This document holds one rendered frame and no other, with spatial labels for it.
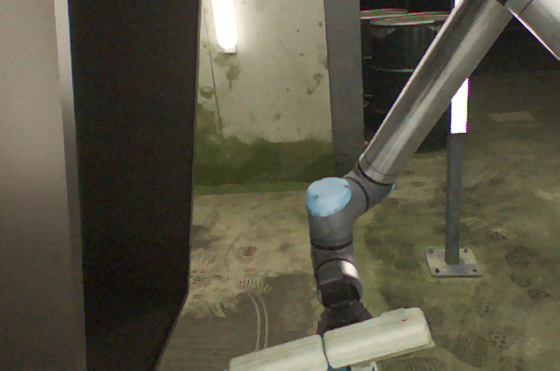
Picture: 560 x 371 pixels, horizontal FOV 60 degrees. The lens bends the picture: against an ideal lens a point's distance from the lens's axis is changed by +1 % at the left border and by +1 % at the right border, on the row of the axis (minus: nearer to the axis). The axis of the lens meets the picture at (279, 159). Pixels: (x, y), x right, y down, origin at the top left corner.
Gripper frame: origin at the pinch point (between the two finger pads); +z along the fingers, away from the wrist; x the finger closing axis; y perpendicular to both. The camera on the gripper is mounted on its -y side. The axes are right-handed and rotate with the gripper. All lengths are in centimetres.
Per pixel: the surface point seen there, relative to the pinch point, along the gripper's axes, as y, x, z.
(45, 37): -57, 16, 8
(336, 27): -21, -29, -206
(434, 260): 76, -34, -124
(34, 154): -47, 23, 8
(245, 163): 38, 44, -213
